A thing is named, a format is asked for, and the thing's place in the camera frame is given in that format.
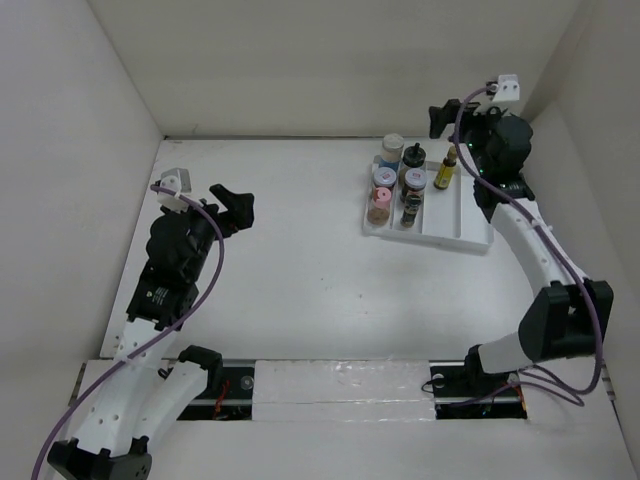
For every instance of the blue label salt jar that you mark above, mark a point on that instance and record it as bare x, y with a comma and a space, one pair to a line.
391, 151

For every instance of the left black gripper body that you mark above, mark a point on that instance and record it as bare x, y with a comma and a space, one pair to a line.
204, 227

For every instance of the white divided organizer tray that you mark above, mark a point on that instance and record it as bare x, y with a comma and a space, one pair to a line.
446, 218

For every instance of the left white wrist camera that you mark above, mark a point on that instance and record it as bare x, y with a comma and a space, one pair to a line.
178, 181

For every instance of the white lid pepper jar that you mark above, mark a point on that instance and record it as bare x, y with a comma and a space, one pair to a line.
415, 181

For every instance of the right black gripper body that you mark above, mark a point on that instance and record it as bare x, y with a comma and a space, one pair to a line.
475, 129

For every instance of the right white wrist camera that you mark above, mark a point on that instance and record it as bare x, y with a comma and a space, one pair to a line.
502, 91

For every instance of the black pepper grinder bottle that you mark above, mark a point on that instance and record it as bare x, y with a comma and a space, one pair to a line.
412, 204

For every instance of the pink lid spice jar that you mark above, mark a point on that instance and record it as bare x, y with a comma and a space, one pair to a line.
379, 206

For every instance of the yellow label brown bottle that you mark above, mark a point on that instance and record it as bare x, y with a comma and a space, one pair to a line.
446, 170

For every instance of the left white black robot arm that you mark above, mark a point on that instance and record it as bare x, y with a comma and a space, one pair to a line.
131, 411

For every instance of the front mounting rail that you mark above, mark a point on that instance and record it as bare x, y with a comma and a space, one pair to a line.
360, 391

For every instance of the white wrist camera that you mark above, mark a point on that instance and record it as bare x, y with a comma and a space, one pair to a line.
502, 91
178, 181

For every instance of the white lid dark spice jar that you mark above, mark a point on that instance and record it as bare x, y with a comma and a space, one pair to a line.
384, 177

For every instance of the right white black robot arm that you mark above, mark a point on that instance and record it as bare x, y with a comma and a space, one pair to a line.
575, 371

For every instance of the black lid beige spice jar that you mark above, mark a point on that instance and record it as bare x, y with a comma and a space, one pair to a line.
414, 156

